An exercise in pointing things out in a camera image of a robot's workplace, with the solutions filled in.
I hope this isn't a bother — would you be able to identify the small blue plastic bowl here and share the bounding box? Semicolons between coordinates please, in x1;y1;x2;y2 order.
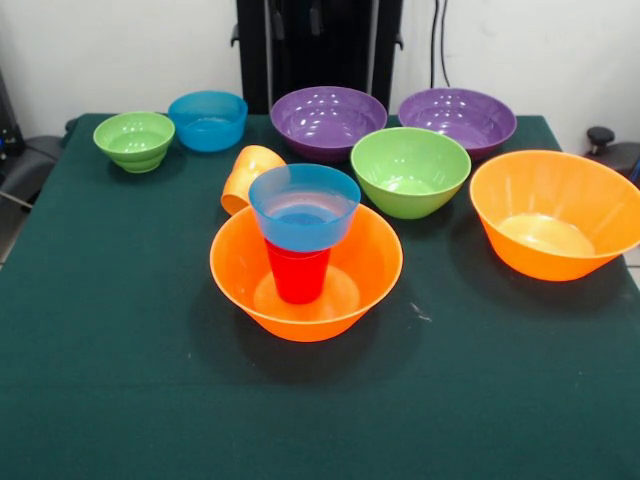
248;163;362;253
167;90;250;154

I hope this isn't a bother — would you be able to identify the orange plastic cup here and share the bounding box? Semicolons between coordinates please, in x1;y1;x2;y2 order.
220;144;288;216

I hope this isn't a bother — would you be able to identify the medium green plastic bowl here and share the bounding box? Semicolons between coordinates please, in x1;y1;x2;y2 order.
349;126;472;220

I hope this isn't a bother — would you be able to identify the large orange plastic bowl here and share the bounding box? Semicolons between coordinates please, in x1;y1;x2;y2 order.
209;203;404;344
469;149;640;283

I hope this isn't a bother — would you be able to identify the red plastic cup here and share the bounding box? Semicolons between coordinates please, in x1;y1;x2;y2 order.
264;238;332;305

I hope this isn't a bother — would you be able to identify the purple plastic bowl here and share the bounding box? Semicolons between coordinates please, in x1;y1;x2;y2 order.
397;88;518;162
270;85;389;164

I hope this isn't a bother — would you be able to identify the small green plastic bowl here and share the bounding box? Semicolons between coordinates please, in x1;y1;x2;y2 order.
92;110;177;174

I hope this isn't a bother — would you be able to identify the black device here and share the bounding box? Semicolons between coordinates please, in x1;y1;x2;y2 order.
0;67;25;160

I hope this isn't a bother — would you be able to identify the black round knob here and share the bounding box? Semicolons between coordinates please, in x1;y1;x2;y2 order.
586;126;616;156

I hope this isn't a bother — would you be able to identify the dark brown rounded base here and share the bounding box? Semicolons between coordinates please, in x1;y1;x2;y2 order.
589;142;640;190

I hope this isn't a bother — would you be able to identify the dark green tablecloth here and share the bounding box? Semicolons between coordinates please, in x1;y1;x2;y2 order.
0;112;640;480

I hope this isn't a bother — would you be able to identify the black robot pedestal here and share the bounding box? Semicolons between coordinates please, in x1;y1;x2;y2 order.
230;0;405;116

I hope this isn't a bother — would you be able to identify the black wall cable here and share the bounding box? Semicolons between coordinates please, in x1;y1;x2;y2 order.
430;0;452;90

